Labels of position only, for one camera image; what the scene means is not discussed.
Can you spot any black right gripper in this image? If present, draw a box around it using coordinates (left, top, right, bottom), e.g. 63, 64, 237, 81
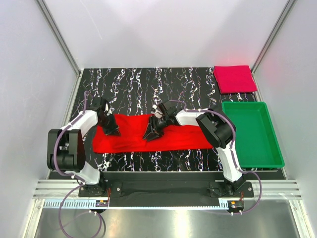
142, 115, 170, 143

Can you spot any red t shirt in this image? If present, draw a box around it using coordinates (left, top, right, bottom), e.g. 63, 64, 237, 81
92, 113, 215, 154

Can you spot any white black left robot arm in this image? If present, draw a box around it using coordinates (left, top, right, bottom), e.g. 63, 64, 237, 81
47, 98, 120, 196

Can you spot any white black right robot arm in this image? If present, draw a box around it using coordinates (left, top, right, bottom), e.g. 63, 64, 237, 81
143, 100, 246, 198

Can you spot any black marbled table mat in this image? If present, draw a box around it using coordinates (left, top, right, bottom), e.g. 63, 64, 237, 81
66, 67, 260, 175

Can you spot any folded magenta t shirt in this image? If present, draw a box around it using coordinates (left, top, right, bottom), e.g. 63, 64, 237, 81
213, 65, 257, 94

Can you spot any green plastic tray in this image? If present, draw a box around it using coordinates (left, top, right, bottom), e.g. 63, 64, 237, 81
222, 102, 285, 169

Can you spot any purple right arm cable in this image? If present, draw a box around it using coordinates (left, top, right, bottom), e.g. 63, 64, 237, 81
168, 100, 262, 216

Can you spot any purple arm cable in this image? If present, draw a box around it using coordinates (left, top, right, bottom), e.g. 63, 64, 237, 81
53, 91, 107, 236
168, 100, 262, 216

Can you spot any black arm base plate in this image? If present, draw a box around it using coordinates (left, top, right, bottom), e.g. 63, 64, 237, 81
79, 172, 254, 204

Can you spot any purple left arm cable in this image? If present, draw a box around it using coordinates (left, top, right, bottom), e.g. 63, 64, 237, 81
53, 91, 107, 236

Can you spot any aluminium front rail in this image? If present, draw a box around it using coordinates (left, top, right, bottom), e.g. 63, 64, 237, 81
34, 179, 302, 200

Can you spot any white slotted cable duct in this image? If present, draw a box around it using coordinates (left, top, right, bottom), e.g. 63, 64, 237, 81
44, 198, 245, 211

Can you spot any left aluminium frame post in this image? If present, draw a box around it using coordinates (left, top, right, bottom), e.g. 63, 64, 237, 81
35, 0, 81, 77

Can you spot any aluminium frame post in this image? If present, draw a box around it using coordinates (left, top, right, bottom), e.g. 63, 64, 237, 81
35, 0, 81, 77
251, 0, 297, 74

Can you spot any right aluminium frame post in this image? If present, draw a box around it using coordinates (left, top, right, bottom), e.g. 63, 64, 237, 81
251, 0, 297, 74

